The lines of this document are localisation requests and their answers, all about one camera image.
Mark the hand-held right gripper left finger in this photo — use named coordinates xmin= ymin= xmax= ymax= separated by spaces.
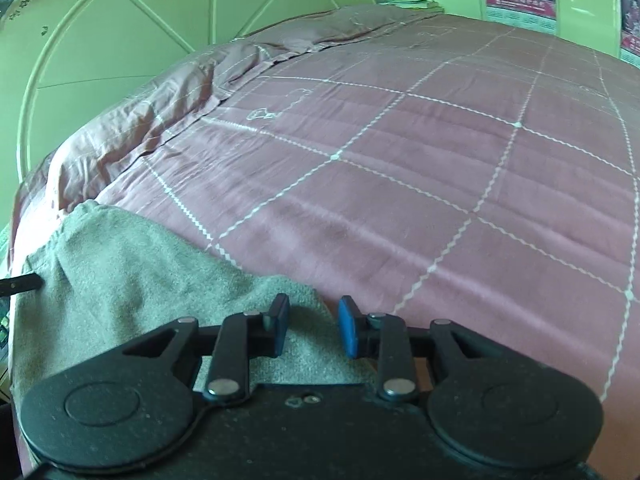
xmin=121 ymin=293 xmax=291 ymax=404

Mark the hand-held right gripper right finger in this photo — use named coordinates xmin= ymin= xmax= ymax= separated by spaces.
xmin=338 ymin=295 xmax=507 ymax=403

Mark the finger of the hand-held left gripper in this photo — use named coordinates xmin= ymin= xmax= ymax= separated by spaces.
xmin=0 ymin=272 xmax=44 ymax=297

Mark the grey-green towel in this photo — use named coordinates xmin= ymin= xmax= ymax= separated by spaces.
xmin=9 ymin=199 xmax=377 ymax=397

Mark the pink checked bed sheet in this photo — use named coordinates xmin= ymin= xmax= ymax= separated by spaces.
xmin=10 ymin=14 xmax=640 ymax=466

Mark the pink pillow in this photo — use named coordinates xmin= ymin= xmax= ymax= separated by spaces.
xmin=247 ymin=4 xmax=443 ymax=57
xmin=49 ymin=40 xmax=281 ymax=212

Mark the round white headboard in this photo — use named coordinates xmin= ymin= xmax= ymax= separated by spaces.
xmin=17 ymin=0 xmax=388 ymax=183

